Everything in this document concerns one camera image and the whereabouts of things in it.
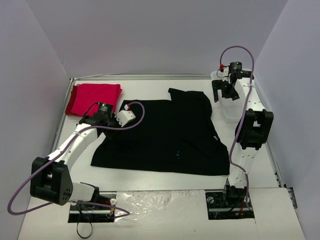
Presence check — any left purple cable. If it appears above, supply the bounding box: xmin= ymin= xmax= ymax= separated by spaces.
xmin=7 ymin=101 xmax=146 ymax=216

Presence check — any folded red t shirt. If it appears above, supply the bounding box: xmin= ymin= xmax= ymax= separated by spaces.
xmin=65 ymin=83 xmax=122 ymax=117

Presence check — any white plastic basket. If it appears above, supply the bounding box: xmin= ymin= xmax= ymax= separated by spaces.
xmin=209 ymin=69 xmax=266 ymax=124

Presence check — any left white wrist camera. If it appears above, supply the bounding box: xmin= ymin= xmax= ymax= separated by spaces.
xmin=114 ymin=104 xmax=136 ymax=128

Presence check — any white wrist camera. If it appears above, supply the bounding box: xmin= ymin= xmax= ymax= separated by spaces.
xmin=216 ymin=64 xmax=230 ymax=82
xmin=114 ymin=104 xmax=136 ymax=128

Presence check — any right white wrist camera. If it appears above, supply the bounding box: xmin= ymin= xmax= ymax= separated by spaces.
xmin=216 ymin=64 xmax=230 ymax=82

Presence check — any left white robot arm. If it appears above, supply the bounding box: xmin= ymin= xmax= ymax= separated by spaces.
xmin=30 ymin=103 xmax=115 ymax=209

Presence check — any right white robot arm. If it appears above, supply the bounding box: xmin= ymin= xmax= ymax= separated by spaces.
xmin=211 ymin=61 xmax=274 ymax=207

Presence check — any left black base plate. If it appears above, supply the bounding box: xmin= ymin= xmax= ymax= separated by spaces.
xmin=67 ymin=203 xmax=115 ymax=224

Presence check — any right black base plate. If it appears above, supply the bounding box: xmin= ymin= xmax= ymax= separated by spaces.
xmin=205 ymin=190 xmax=255 ymax=220

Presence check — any black t shirt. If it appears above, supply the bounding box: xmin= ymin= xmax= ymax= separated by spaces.
xmin=91 ymin=88 xmax=230 ymax=176

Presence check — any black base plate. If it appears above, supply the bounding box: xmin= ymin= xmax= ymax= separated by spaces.
xmin=67 ymin=203 xmax=115 ymax=224
xmin=205 ymin=190 xmax=255 ymax=220

